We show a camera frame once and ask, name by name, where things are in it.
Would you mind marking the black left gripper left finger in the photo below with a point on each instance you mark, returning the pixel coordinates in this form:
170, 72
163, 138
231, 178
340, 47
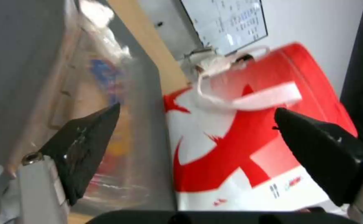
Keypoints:
75, 142

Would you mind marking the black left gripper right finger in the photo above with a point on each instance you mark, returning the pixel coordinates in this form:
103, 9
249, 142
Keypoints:
321, 151

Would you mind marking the clear plastic wrapper trash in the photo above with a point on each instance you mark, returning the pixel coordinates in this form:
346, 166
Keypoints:
88, 98

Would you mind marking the red and white takeout bag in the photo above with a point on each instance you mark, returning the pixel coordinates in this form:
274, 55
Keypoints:
231, 149

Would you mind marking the computer monitor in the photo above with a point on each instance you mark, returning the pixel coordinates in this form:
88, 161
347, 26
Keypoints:
228, 23

